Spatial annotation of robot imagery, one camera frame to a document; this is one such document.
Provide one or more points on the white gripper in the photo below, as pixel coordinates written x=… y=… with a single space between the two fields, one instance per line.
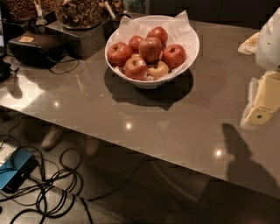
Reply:
x=269 y=46

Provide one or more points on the glass jar of granola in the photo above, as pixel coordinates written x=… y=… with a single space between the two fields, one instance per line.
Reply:
x=79 y=14

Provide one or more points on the metal scoop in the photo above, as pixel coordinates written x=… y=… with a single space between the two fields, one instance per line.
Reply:
x=40 y=18

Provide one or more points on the blue electronics box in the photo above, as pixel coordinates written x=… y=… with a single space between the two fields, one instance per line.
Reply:
x=16 y=169

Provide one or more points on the red apple back top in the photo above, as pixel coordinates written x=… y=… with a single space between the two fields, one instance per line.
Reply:
x=158 y=32

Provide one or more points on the glass jar of nuts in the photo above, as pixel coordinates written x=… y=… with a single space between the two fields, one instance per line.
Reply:
x=20 y=10

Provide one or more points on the dark box stand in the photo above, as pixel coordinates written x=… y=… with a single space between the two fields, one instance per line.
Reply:
x=80 y=44

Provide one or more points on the yellowish apple front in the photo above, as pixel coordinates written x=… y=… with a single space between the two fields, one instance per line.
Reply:
x=157 y=70

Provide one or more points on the red apple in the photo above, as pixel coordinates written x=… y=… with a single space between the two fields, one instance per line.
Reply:
x=134 y=43
x=118 y=54
x=174 y=55
x=135 y=68
x=158 y=32
x=150 y=49

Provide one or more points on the black device with label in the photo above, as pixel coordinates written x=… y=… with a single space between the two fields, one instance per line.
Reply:
x=37 y=50

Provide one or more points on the white shoe under table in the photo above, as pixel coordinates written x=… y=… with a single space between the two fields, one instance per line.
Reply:
x=51 y=138

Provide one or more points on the white paper liner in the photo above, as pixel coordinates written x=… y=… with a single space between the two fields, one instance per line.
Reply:
x=180 y=32

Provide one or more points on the white bowl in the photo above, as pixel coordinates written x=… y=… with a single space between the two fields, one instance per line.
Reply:
x=151 y=83

